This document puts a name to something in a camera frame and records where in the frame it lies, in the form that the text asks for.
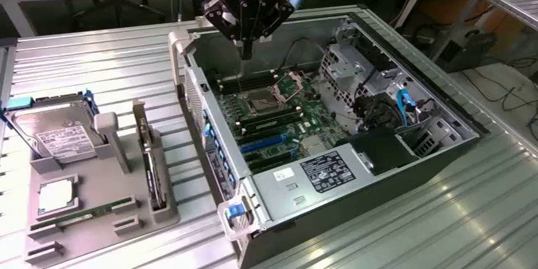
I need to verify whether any metal socket cover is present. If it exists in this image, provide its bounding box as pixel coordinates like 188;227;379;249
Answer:
270;71;310;101

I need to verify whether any black box with handle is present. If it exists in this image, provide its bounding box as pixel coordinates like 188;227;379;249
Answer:
435;28;497;73

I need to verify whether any blue expansion slot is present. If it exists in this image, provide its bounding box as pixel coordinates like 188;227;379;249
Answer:
238;134;286;154

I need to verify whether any black wire inside case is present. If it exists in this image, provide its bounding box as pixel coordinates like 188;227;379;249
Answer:
282;37;325;72

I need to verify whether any open grey PC case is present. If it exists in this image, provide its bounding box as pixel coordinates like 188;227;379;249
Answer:
166;4;491;268

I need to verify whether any grey plastic parts rack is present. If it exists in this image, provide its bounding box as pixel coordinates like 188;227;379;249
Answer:
23;101;182;266

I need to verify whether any green motherboard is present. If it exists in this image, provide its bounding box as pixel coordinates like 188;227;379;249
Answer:
212;67;350;174

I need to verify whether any metal slat side table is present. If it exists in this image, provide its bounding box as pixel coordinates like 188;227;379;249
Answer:
460;0;538;50

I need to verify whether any blue data wire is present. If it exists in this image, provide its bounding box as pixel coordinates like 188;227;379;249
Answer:
393;88;416;129

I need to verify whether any metal drive cage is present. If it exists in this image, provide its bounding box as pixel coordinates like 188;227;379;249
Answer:
316;41;405;125

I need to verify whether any graphics card with metal bracket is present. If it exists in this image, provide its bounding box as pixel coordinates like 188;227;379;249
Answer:
130;98;169;212

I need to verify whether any green RAM stick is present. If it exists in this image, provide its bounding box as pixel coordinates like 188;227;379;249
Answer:
30;197;133;229

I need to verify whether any silver hard disk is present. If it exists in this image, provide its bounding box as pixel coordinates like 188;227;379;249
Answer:
10;100;106;164

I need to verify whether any hard disk drive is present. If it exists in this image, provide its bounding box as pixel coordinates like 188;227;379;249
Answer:
0;89;101;160

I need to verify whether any black installed RAM stick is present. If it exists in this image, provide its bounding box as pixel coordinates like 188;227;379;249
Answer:
240;113;305;135

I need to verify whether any grey power supply unit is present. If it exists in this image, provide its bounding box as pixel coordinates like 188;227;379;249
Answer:
250;142;375;223

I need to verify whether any CPU socket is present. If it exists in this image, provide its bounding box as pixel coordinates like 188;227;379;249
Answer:
245;90;281;115

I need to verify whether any silver CPU chip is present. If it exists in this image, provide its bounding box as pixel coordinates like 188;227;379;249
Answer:
37;181;79;212

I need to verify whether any square chipset heatsink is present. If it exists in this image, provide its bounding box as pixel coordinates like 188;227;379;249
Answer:
298;135;329;154

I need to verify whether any blue case latch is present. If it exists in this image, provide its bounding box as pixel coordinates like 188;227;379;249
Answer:
225;204;245;219

